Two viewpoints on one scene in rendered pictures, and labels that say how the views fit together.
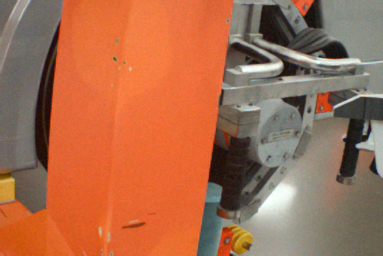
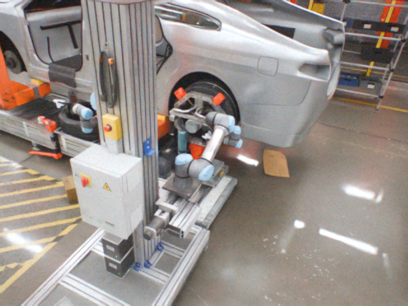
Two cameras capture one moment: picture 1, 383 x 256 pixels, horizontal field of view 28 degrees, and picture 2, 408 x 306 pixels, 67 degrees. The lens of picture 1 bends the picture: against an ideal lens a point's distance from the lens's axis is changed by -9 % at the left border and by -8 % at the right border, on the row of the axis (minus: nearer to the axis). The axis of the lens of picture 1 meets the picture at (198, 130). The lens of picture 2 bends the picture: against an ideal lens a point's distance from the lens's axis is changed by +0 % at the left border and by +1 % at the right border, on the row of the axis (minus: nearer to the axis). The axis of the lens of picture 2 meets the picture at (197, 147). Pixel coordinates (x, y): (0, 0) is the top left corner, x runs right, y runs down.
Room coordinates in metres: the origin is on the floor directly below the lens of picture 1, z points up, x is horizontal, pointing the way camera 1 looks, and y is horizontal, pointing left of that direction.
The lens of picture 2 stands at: (0.57, -2.56, 2.23)
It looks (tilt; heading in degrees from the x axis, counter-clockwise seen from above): 32 degrees down; 67
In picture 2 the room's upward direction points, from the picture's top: 3 degrees clockwise
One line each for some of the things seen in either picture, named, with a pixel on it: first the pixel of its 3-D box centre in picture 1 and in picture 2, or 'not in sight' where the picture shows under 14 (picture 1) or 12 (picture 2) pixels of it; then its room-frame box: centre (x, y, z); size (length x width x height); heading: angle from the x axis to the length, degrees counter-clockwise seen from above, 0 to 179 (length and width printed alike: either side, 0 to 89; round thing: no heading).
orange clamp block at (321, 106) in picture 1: (317, 94); not in sight; (1.84, -0.27, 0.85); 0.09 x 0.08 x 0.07; 133
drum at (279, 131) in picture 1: (244, 119); (196, 122); (1.57, -0.09, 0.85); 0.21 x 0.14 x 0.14; 43
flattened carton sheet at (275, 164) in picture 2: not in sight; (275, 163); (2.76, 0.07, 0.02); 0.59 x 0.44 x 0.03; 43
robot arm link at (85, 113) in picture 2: not in sight; (84, 113); (0.57, -0.38, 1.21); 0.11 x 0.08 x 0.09; 120
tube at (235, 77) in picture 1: (237, 41); (185, 104); (1.46, -0.05, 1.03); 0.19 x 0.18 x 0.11; 43
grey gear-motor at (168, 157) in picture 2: not in sight; (167, 164); (1.35, 0.13, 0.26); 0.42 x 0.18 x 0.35; 43
